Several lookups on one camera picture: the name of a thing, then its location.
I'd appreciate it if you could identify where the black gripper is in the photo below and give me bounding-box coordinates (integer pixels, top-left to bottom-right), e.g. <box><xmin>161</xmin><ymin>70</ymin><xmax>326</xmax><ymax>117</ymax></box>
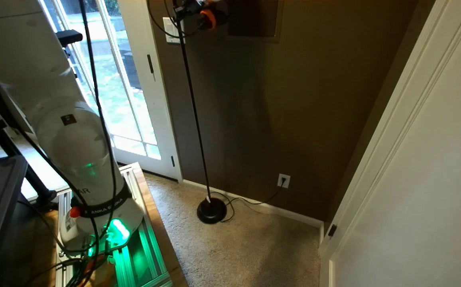
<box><xmin>172</xmin><ymin>0</ymin><xmax>230</xmax><ymax>31</ymax></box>

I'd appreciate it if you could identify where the black floor lamp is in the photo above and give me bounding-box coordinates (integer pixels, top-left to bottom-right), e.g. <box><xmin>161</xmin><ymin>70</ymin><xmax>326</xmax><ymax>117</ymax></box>
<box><xmin>174</xmin><ymin>17</ymin><xmax>228</xmax><ymax>224</ymax></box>

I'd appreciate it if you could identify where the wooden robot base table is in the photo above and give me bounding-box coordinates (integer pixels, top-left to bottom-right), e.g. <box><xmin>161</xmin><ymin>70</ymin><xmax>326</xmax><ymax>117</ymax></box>
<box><xmin>21</xmin><ymin>160</ymin><xmax>190</xmax><ymax>287</ymax></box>

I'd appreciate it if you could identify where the white glass French door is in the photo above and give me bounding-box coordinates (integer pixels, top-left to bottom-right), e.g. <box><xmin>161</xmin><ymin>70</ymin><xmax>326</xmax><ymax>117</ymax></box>
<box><xmin>40</xmin><ymin>0</ymin><xmax>184</xmax><ymax>183</ymax></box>

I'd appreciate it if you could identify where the white baseboard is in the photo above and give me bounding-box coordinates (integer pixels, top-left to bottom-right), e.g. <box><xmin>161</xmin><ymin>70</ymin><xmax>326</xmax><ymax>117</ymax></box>
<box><xmin>180</xmin><ymin>178</ymin><xmax>327</xmax><ymax>237</ymax></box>

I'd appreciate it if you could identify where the black tripod stand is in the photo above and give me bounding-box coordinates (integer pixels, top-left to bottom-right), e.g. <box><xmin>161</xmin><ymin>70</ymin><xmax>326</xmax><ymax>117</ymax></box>
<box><xmin>0</xmin><ymin>86</ymin><xmax>59</xmax><ymax>207</ymax></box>

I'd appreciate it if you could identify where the white room door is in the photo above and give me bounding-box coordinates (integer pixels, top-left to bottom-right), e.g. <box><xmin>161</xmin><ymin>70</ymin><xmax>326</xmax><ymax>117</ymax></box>
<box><xmin>318</xmin><ymin>0</ymin><xmax>461</xmax><ymax>287</ymax></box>

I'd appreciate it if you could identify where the orange wrist mount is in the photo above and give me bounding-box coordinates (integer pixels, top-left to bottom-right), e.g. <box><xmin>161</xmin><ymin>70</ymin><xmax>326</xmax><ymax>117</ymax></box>
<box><xmin>198</xmin><ymin>4</ymin><xmax>220</xmax><ymax>31</ymax></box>

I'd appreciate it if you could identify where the white light switch plate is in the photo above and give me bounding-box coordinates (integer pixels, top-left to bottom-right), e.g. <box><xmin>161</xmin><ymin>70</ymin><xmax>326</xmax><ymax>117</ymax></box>
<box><xmin>161</xmin><ymin>15</ymin><xmax>185</xmax><ymax>46</ymax></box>

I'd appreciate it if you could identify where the black external camera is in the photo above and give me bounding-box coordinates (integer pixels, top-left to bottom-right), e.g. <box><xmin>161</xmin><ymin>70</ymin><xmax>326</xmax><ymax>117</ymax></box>
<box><xmin>54</xmin><ymin>28</ymin><xmax>85</xmax><ymax>47</ymax></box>

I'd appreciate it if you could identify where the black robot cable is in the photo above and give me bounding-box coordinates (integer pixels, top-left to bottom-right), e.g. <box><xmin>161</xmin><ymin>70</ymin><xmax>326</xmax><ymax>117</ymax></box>
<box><xmin>53</xmin><ymin>0</ymin><xmax>190</xmax><ymax>287</ymax></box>

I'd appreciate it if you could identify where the white wall outlet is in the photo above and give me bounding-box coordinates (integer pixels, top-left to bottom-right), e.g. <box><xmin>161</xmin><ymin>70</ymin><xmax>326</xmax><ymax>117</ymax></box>
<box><xmin>276</xmin><ymin>172</ymin><xmax>292</xmax><ymax>189</ymax></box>

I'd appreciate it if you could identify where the black lamp power cord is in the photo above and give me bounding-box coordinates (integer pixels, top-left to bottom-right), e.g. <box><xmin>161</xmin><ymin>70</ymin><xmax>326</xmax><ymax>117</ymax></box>
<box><xmin>219</xmin><ymin>186</ymin><xmax>287</xmax><ymax>224</ymax></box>

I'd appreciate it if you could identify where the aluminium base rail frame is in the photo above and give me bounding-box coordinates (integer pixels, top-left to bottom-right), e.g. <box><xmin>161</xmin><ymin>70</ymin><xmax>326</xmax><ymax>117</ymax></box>
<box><xmin>88</xmin><ymin>160</ymin><xmax>174</xmax><ymax>287</ymax></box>

